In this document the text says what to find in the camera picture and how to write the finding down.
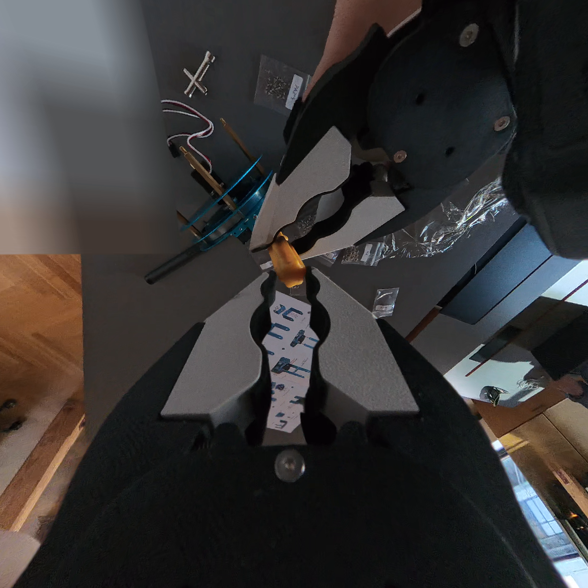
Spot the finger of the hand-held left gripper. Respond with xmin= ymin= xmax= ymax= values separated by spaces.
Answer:
xmin=289 ymin=179 xmax=406 ymax=262
xmin=249 ymin=126 xmax=354 ymax=252

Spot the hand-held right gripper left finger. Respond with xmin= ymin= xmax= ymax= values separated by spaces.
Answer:
xmin=160 ymin=271 xmax=276 ymax=444

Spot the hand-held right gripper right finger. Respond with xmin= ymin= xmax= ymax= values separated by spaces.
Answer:
xmin=300 ymin=268 xmax=420 ymax=445

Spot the blue metal robot base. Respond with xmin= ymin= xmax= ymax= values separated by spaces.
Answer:
xmin=177 ymin=154 xmax=276 ymax=251

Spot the yellow screwdriver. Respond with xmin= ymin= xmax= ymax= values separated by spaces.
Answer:
xmin=268 ymin=232 xmax=306 ymax=289

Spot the grey desk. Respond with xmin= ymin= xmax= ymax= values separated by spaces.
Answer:
xmin=81 ymin=0 xmax=529 ymax=442

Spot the person's left hand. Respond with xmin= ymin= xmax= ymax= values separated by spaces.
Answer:
xmin=303 ymin=0 xmax=422 ymax=95

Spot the labelled bag of large nuts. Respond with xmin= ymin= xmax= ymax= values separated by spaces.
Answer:
xmin=341 ymin=243 xmax=384 ymax=267

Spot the brass standoff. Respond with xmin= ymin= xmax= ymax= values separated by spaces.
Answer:
xmin=179 ymin=146 xmax=240 ymax=213
xmin=220 ymin=118 xmax=266 ymax=176

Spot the clear bag with white label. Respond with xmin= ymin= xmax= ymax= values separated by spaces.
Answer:
xmin=372 ymin=287 xmax=400 ymax=319

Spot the printed instruction sheet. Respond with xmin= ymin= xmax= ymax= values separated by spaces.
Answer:
xmin=261 ymin=289 xmax=322 ymax=432

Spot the crumpled clear plastic wrap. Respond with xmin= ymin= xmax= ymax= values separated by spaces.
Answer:
xmin=381 ymin=177 xmax=520 ymax=258

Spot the labelled bag of dark screws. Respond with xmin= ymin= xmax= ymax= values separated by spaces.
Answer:
xmin=254 ymin=55 xmax=313 ymax=115

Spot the dark blue panel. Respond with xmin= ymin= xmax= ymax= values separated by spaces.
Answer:
xmin=440 ymin=220 xmax=553 ymax=326

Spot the silver cross wrench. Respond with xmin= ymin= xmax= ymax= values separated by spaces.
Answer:
xmin=183 ymin=51 xmax=217 ymax=98

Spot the cardboard box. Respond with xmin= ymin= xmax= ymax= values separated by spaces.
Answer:
xmin=472 ymin=385 xmax=588 ymax=439

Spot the black cylindrical tool handle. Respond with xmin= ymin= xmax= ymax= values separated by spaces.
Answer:
xmin=145 ymin=241 xmax=203 ymax=285

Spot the red white black servo cable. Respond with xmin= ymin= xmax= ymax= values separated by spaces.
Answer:
xmin=161 ymin=99 xmax=216 ymax=159

